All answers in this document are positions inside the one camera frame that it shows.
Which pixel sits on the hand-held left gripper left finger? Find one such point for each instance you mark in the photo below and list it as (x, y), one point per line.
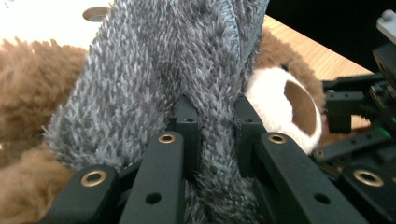
(190, 137)

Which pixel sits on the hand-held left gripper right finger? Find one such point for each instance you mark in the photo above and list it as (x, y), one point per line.
(247, 133)

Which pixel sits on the grey fluffy cloth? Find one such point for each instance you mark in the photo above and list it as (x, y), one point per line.
(140, 77)

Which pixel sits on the brown plush teddy bear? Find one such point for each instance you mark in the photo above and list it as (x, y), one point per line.
(28, 87)

